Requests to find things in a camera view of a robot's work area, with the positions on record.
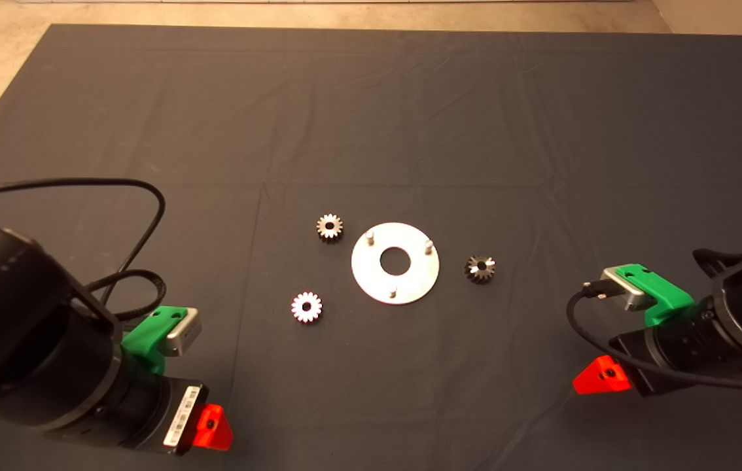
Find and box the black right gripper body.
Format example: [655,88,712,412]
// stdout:
[609,298,729,398]

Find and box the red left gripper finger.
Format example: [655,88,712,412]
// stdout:
[192,404,234,452]

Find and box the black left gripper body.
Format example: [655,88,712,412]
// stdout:
[62,357,210,457]

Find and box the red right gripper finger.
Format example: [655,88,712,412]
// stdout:
[573,355,634,396]

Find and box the small steel planetary gear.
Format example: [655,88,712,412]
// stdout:
[316,214,344,243]
[291,291,323,324]
[463,254,497,285]

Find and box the round metal carrier plate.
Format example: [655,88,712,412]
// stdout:
[351,222,440,305]

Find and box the dark grey table cloth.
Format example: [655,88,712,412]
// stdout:
[0,24,742,471]

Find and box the green right camera mount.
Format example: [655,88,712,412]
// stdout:
[615,264,697,328]

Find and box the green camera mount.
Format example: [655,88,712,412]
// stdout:
[615,264,697,328]
[121,305,185,375]

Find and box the green left camera mount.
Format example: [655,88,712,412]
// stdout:
[121,305,185,375]

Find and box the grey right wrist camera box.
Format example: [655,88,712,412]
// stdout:
[599,267,656,312]

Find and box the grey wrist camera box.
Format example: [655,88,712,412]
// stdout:
[599,267,656,312]
[165,307,202,357]

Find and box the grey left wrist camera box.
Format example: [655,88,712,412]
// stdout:
[165,307,202,357]

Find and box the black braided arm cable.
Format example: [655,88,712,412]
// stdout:
[85,269,168,323]

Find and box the thin black left camera cable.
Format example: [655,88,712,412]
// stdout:
[0,179,167,308]

